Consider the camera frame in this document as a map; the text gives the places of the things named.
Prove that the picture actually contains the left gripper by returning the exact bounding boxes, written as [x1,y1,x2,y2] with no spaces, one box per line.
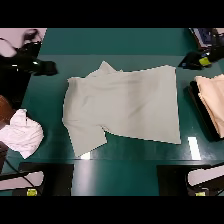
[34,60,59,77]

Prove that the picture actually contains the white garment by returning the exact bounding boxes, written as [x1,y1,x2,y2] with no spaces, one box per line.
[0,108,45,160]

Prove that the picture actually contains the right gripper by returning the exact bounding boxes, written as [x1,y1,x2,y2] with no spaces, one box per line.
[177,50,202,71]

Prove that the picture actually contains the black cable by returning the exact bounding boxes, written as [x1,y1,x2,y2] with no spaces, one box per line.
[2,157,44,196]

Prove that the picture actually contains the pale grey T-shirt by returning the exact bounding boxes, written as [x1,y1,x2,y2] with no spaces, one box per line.
[62,60,182,158]

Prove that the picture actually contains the peach garment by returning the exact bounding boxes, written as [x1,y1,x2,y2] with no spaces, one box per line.
[194,73,224,139]

